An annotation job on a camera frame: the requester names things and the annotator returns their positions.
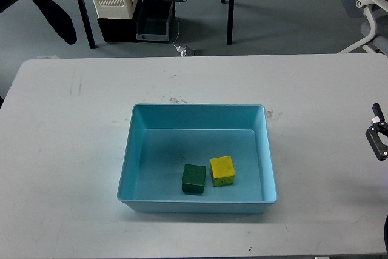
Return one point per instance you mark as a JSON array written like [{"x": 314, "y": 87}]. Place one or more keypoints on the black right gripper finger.
[{"x": 378, "y": 126}]

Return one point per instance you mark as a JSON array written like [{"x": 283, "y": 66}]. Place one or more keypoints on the yellow wooden cube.
[{"x": 222, "y": 171}]

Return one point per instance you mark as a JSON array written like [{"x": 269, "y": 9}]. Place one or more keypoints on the green wooden cube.
[{"x": 193, "y": 179}]

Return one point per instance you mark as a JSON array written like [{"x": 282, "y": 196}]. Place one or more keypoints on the dark grey open bin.
[{"x": 153, "y": 22}]

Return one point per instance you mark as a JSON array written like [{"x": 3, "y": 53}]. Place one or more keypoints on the white power adapter plug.
[{"x": 185, "y": 51}]

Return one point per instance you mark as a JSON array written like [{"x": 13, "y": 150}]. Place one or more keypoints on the cream plastic crate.
[{"x": 115, "y": 9}]

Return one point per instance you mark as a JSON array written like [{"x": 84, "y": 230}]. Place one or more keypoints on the black plastic crate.
[{"x": 119, "y": 30}]

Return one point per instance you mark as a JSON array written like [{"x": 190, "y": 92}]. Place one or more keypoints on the black table leg left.
[{"x": 86, "y": 24}]

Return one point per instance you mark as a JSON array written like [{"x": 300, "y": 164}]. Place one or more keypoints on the white grey office chair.
[{"x": 374, "y": 30}]

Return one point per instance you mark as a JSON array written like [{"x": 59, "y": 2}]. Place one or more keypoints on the light blue plastic tray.
[{"x": 163, "y": 138}]

